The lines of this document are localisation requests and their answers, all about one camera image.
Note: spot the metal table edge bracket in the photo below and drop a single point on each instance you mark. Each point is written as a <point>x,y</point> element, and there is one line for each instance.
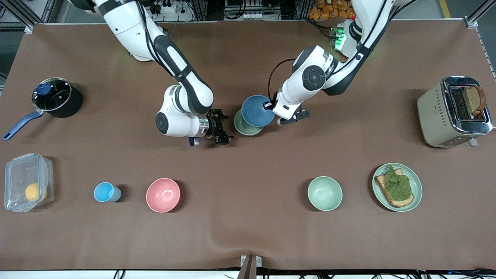
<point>250,261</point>

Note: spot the blue bowl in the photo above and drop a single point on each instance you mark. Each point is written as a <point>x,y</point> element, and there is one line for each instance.
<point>255,110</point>

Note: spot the glass lid with blue knob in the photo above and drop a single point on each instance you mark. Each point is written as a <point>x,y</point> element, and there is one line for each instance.
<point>52,95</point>

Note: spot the light blue cup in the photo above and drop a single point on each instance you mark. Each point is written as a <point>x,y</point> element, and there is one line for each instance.
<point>104,192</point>

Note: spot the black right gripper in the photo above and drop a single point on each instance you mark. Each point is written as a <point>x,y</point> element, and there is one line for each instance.
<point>214,126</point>

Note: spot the pink bowl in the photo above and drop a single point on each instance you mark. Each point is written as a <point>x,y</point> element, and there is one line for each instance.
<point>163,195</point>

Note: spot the clear plastic lidded container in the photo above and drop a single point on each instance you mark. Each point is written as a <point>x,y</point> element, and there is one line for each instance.
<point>19,174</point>

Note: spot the brown bread slice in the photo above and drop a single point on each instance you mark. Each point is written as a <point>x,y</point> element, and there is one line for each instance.
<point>474,100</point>

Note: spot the green lettuce leaf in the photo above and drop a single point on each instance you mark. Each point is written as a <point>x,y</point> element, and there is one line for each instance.
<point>399,184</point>

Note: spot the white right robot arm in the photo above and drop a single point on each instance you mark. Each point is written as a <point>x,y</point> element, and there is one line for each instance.
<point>182,124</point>

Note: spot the toast slice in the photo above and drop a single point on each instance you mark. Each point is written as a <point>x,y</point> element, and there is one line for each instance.
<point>381,184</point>

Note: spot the white power strip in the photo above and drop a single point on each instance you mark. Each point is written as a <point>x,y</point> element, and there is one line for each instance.
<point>174,9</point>

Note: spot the yellow lemon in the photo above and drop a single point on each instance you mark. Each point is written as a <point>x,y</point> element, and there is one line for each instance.
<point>34,192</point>

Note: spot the light green plate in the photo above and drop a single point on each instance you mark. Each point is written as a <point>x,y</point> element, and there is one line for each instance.
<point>417,188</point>

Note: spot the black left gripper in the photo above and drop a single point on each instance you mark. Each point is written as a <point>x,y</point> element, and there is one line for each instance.
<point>268,105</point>

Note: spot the orange snack bag pile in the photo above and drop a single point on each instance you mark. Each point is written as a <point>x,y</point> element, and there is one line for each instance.
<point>329,9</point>

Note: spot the beige and chrome toaster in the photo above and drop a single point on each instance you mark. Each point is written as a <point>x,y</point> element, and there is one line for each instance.
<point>436,116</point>

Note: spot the light green bowl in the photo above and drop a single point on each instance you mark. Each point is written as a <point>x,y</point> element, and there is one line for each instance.
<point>244,128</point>
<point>324,193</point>

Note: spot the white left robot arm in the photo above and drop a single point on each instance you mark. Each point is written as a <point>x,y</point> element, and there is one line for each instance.
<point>310,77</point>

